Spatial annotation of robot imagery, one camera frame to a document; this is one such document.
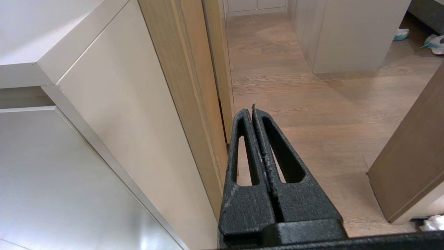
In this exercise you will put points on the teal white sneaker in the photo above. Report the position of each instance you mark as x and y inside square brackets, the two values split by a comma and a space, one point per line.
[401, 34]
[436, 43]

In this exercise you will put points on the white wardrobe doors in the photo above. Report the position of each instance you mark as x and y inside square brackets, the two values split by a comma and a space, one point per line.
[256, 6]

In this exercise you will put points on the grey sideboard cabinet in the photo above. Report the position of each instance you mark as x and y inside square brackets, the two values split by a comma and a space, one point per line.
[104, 139]

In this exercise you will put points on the wooden door frame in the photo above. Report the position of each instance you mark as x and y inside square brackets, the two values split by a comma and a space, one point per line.
[194, 69]

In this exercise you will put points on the white crumpled cloth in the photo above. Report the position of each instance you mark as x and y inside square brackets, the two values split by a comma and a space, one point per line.
[433, 223]

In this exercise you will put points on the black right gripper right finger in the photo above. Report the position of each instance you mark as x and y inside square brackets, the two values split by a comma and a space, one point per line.
[305, 205]

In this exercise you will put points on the brown wooden door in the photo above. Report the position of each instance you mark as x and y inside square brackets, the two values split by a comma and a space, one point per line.
[412, 156]

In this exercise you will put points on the dark grey bed base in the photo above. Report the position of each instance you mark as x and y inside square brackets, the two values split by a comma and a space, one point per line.
[430, 12]

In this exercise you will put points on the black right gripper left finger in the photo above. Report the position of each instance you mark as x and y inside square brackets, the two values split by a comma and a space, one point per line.
[244, 205]

